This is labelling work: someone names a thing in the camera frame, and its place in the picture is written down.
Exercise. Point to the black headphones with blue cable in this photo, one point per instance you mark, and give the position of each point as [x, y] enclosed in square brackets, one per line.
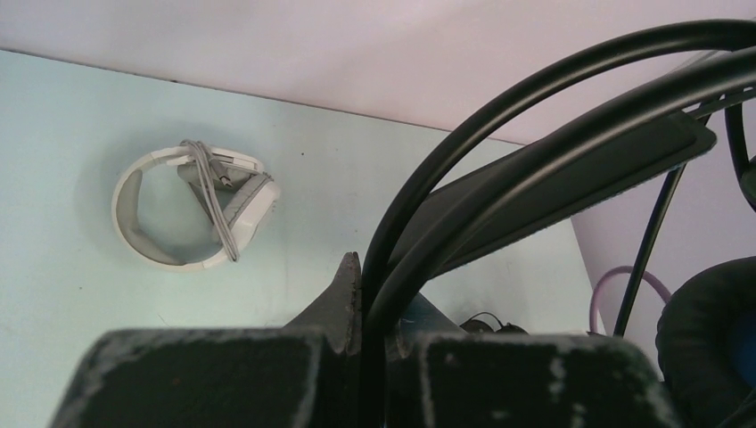
[652, 130]

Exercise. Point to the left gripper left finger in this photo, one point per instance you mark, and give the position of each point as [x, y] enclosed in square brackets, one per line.
[303, 374]

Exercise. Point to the white over-ear headphones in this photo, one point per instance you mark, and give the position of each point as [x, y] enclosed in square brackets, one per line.
[192, 206]

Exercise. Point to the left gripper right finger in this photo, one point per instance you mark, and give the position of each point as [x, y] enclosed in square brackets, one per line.
[438, 375]

